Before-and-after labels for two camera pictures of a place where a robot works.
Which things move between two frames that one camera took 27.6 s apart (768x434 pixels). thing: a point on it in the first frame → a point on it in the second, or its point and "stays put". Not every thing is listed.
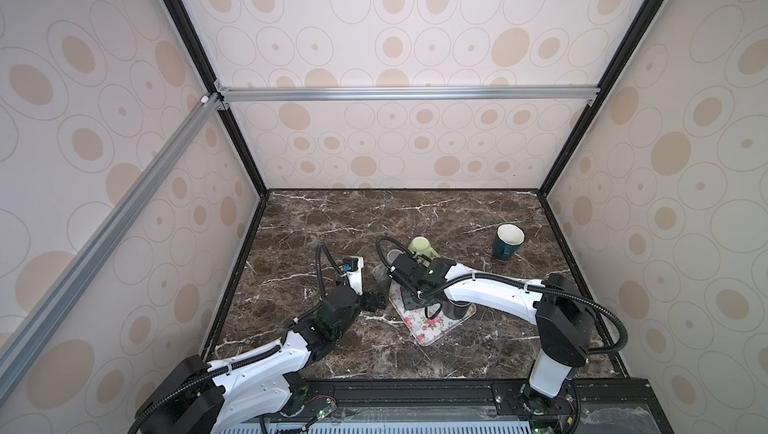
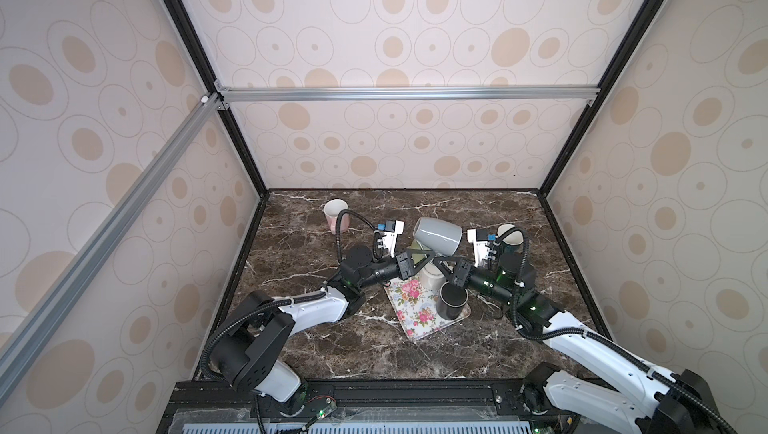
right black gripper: (406, 302) → (463, 272)
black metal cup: (455, 309) stays put
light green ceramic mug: (421, 245) stays put
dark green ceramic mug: (508, 238) stays put
